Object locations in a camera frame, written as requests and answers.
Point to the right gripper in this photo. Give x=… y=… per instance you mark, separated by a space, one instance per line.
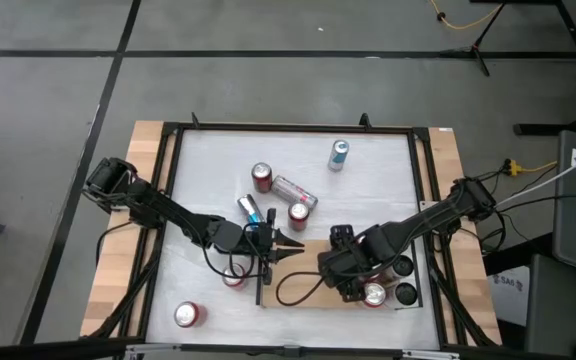
x=340 y=265

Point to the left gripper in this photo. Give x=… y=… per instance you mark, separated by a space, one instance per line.
x=253 y=240

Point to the red Coca-Cola Star Wars can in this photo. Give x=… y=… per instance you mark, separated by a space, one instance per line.
x=262 y=172
x=299 y=212

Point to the blue and silver slim can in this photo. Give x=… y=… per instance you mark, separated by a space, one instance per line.
x=250 y=207

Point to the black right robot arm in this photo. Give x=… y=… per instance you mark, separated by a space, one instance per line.
x=418 y=220

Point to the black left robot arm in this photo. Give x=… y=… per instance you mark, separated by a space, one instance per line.
x=168 y=210

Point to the blue silver Red Bull can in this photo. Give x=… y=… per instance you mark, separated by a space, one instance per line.
x=338 y=157

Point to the white paper sign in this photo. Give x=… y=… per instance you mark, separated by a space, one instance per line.
x=508 y=300

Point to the black stand base bar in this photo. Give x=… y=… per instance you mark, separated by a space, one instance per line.
x=543 y=129

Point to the black tripod stand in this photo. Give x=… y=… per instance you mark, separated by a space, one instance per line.
x=475 y=47

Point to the black metal shelf frame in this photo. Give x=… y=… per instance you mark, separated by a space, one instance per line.
x=259 y=290

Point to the black table frame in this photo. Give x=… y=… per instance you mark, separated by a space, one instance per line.
x=293 y=128

